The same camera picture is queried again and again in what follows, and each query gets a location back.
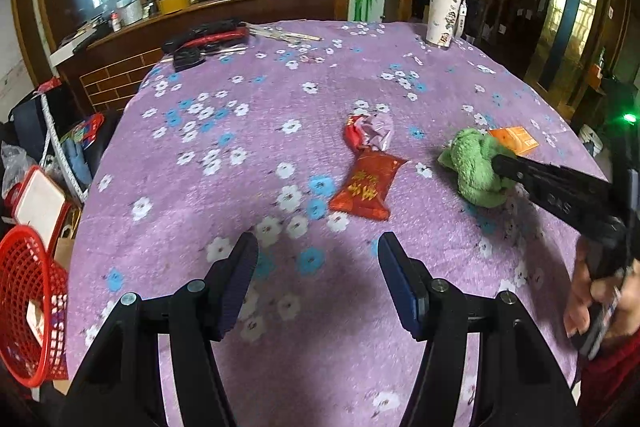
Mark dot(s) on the red plastic basket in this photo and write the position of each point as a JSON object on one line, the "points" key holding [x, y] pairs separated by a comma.
{"points": [[30, 287]]}

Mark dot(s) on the person's right forearm red sleeve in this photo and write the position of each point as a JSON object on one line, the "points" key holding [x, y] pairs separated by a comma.
{"points": [[615, 382]]}

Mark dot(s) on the dark blue bag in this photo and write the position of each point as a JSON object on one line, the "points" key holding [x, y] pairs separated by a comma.
{"points": [[45, 117]]}

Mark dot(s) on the white metal pot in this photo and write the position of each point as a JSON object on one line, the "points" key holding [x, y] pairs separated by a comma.
{"points": [[131, 9]]}

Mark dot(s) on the yellow box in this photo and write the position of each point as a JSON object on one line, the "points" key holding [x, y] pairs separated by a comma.
{"points": [[175, 3]]}

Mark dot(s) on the white card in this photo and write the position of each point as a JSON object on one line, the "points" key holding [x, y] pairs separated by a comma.
{"points": [[36, 322]]}

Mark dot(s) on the person's right hand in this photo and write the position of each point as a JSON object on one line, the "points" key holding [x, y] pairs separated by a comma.
{"points": [[620, 302]]}

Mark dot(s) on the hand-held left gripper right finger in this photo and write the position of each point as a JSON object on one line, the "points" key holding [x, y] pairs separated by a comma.
{"points": [[402, 292]]}

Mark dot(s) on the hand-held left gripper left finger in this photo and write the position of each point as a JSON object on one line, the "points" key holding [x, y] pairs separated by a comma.
{"points": [[235, 292]]}

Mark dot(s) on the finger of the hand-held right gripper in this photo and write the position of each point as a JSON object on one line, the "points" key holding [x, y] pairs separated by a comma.
{"points": [[525, 177]]}

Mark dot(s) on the red tissue packet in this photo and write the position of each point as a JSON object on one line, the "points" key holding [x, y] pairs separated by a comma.
{"points": [[367, 184]]}

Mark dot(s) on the clear plastic bag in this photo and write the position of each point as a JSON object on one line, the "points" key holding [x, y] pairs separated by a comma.
{"points": [[15, 167]]}

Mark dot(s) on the purple floral tablecloth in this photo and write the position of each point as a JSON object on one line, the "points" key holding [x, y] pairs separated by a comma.
{"points": [[250, 147]]}

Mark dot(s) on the green plush cloth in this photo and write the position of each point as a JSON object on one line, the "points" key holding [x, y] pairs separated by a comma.
{"points": [[472, 167]]}

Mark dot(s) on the red and silver candy wrapper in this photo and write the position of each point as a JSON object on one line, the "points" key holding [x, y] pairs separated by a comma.
{"points": [[365, 132]]}

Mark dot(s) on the red container with white lid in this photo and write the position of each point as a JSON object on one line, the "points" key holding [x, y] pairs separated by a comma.
{"points": [[40, 202]]}

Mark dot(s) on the orange packet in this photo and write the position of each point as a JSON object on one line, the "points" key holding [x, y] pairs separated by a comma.
{"points": [[517, 139]]}

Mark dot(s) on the black and red tool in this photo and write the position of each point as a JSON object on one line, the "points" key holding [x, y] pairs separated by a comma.
{"points": [[205, 42]]}

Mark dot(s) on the white printed paper cup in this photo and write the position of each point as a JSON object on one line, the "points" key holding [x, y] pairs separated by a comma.
{"points": [[442, 14]]}

